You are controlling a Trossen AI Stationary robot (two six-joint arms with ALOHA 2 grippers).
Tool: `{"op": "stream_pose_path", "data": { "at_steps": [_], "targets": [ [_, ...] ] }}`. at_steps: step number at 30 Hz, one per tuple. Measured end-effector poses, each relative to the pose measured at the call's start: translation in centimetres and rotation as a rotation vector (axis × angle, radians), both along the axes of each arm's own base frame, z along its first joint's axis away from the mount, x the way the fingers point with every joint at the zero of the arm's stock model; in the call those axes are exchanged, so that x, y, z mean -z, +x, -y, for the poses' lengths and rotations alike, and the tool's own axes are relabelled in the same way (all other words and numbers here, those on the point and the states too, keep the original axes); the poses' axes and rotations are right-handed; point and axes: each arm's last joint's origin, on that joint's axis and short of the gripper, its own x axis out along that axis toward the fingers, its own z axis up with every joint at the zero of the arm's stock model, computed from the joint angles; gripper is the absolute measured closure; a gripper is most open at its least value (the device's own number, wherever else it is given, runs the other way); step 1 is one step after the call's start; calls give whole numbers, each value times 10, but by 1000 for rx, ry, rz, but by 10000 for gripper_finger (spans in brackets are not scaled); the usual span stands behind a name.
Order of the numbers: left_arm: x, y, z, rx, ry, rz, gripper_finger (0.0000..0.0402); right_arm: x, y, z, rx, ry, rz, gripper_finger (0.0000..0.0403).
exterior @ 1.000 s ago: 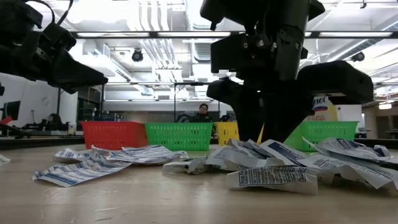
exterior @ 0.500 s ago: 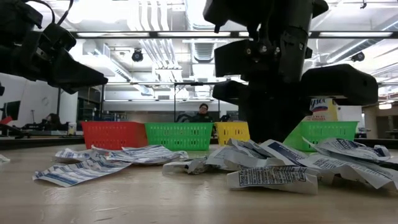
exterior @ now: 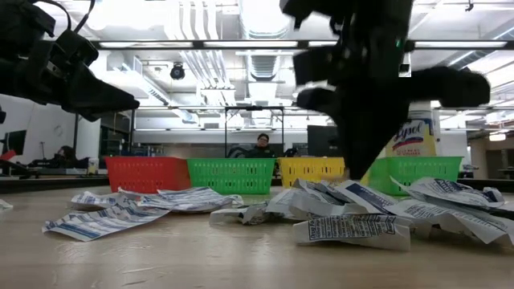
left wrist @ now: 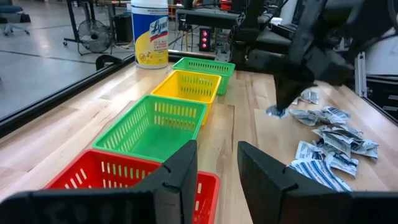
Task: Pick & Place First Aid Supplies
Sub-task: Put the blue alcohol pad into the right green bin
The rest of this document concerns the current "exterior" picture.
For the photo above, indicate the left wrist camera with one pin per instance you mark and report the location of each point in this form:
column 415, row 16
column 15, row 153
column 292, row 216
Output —
column 78, row 52

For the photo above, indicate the dark shelf unit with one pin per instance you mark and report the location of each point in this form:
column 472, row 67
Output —
column 116, row 140

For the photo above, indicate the glowing ceiling lamp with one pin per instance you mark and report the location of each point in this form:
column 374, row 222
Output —
column 498, row 137

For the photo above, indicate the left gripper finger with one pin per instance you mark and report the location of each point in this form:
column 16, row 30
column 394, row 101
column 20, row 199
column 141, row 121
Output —
column 112, row 102

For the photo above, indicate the black background table frame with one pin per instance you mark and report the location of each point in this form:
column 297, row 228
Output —
column 254, row 108

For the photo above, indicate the Lysol wipes canister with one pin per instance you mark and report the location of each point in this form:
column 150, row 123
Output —
column 413, row 138

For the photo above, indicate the red plastic basket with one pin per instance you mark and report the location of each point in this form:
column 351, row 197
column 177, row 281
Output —
column 144, row 174

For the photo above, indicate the crumpled small white packet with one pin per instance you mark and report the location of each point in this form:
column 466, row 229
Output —
column 249, row 215

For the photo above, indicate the black ceiling-hung camera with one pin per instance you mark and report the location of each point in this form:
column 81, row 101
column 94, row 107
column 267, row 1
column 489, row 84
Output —
column 177, row 72

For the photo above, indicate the green plastic basket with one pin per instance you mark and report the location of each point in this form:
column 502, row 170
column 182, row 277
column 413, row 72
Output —
column 231, row 176
column 421, row 168

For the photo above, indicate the person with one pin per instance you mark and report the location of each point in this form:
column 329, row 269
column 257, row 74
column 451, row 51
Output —
column 261, row 151
column 66, row 154

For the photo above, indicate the black monitor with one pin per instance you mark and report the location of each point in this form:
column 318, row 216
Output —
column 321, row 140

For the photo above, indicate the small white container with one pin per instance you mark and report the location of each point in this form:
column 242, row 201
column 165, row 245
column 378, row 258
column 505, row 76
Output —
column 93, row 166

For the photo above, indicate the white Drug Facts packet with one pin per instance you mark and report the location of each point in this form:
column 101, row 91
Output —
column 349, row 233

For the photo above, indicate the dark small monitor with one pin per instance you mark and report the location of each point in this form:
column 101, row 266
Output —
column 16, row 140

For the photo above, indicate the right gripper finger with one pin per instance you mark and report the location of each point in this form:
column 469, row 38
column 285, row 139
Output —
column 353, row 140
column 377, row 136

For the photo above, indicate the black overhead rig beam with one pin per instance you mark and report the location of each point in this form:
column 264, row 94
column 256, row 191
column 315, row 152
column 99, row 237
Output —
column 197, row 44

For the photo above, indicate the red object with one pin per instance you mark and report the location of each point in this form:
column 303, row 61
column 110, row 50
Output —
column 8, row 155

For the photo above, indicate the yellow plastic basket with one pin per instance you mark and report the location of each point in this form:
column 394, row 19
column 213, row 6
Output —
column 309, row 170

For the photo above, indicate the blue striped bandage wrapper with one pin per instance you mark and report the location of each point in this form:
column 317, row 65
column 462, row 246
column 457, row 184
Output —
column 96, row 199
column 100, row 222
column 192, row 200
column 136, row 192

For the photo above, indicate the silver ceiling air duct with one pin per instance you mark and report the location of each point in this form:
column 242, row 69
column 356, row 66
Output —
column 263, row 66

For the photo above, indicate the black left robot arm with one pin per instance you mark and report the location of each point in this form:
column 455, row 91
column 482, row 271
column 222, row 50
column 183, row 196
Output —
column 22, row 24

